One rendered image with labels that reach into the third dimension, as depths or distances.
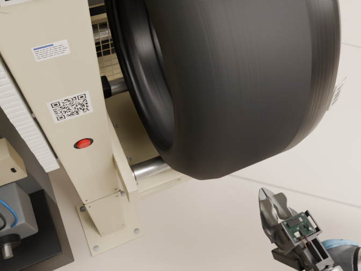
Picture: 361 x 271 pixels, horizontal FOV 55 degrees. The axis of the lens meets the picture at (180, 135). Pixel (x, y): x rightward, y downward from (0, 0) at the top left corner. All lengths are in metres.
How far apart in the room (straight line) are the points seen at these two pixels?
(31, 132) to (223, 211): 1.33
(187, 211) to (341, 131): 1.10
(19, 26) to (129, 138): 0.66
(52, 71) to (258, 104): 0.33
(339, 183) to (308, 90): 1.61
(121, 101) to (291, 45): 0.72
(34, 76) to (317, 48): 0.44
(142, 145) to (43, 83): 0.54
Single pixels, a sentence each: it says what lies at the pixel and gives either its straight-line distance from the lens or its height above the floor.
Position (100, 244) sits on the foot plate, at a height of 0.01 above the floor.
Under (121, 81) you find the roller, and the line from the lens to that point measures 1.06.
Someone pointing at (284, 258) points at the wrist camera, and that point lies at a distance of 0.85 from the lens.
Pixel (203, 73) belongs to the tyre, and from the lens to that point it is 0.51.
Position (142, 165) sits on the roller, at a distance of 0.93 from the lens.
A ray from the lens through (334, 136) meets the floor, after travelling 2.32.
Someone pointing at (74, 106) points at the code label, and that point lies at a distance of 0.67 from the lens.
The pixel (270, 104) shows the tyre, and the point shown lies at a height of 1.34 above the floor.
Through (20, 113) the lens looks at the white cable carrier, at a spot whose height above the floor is 1.23.
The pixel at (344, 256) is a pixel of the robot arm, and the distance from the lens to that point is 0.90.
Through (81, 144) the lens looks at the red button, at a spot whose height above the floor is 1.07.
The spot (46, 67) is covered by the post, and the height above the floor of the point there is 1.35.
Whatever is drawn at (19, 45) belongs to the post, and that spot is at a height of 1.40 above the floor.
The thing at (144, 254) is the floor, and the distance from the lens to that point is 1.80.
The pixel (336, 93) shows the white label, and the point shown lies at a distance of 0.69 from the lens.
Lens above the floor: 1.79
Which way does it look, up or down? 63 degrees down
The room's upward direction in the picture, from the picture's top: 13 degrees clockwise
